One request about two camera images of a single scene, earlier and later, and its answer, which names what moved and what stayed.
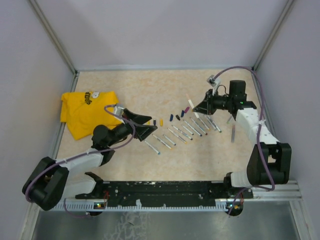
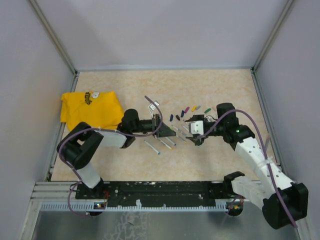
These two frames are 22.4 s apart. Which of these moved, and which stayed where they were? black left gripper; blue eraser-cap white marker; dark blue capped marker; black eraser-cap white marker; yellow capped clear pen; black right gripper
Moved: black right gripper; black left gripper
Stayed: yellow capped clear pen; blue eraser-cap white marker; dark blue capped marker; black eraser-cap white marker
